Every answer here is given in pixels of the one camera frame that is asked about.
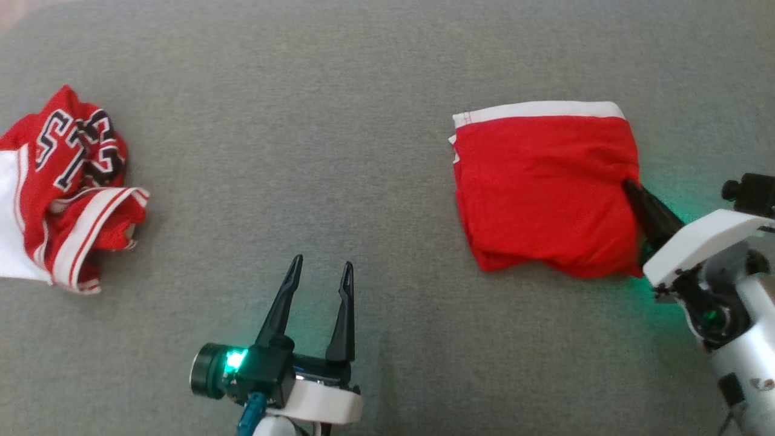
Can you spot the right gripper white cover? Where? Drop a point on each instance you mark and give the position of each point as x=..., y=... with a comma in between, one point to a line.
x=696, y=242

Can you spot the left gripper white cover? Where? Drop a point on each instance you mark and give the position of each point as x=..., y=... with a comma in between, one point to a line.
x=321, y=399

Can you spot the red shorts with white waistband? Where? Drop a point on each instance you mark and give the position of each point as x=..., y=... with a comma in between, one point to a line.
x=545, y=188

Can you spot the red basketball jersey with print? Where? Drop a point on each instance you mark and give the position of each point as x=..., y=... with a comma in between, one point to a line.
x=109, y=224

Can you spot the right robot arm silver white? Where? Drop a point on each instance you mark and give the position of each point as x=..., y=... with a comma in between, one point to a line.
x=751, y=363

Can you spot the large grey sofa seat cushion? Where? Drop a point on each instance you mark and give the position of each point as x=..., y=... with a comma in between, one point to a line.
x=363, y=151

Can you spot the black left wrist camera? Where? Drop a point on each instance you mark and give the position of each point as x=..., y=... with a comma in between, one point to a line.
x=260, y=369

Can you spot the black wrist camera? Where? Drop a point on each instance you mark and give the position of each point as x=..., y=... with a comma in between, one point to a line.
x=757, y=191
x=260, y=369

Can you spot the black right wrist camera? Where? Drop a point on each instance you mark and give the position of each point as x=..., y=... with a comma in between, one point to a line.
x=757, y=191

